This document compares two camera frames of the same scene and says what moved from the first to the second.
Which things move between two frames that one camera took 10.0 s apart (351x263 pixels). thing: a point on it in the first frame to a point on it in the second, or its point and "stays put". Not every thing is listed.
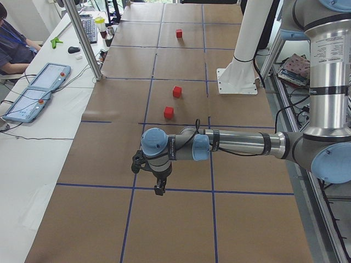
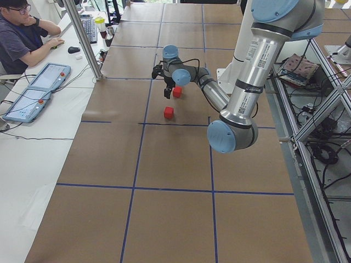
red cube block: x=169 y=113 stays put
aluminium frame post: x=91 y=59 stays put
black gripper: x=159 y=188 to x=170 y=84
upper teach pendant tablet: x=51 y=76 stays put
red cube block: x=179 y=32 to x=176 y=91
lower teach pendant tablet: x=28 y=104 stays put
